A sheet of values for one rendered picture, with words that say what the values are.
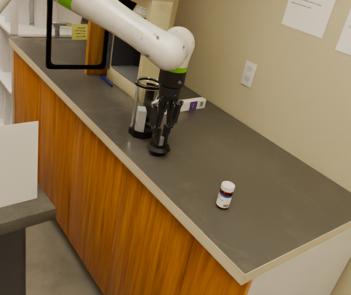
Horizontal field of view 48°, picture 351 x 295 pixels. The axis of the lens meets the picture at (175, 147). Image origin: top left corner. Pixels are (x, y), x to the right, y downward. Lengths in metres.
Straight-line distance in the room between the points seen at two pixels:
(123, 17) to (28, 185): 0.55
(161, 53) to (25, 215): 0.59
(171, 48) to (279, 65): 0.75
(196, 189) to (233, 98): 0.78
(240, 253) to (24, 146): 0.66
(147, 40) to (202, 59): 1.00
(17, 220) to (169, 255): 0.54
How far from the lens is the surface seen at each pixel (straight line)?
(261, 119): 1.90
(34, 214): 1.17
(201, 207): 1.27
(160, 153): 1.46
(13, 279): 1.41
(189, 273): 1.35
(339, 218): 1.48
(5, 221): 1.15
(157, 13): 1.81
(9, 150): 1.10
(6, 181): 1.15
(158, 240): 1.46
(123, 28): 1.21
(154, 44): 1.18
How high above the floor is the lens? 1.69
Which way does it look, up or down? 29 degrees down
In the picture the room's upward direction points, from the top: 12 degrees clockwise
